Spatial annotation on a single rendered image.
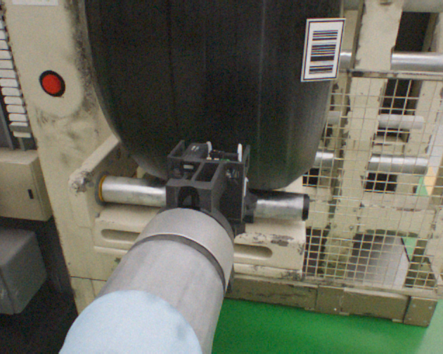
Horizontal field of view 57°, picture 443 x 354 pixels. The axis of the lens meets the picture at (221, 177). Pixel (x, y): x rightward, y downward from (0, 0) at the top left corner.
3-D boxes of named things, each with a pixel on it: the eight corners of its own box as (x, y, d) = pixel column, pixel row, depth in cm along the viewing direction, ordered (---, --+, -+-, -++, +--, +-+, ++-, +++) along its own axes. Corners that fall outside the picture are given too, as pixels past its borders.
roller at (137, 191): (108, 180, 73) (102, 204, 71) (99, 170, 69) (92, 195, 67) (307, 199, 68) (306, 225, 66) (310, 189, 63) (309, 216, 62)
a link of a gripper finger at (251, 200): (261, 182, 47) (253, 218, 39) (260, 194, 48) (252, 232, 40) (221, 178, 48) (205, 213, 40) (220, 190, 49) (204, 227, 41)
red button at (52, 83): (44, 93, 68) (40, 75, 67) (50, 90, 70) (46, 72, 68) (60, 94, 68) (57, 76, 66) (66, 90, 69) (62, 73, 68)
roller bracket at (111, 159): (76, 230, 68) (65, 178, 63) (152, 133, 102) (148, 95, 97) (95, 232, 67) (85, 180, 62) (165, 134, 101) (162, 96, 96)
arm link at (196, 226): (225, 328, 30) (118, 312, 31) (233, 288, 34) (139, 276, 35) (227, 239, 27) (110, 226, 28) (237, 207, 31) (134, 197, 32)
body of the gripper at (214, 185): (254, 142, 41) (238, 193, 30) (249, 218, 44) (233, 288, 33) (180, 138, 42) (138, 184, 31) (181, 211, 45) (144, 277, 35)
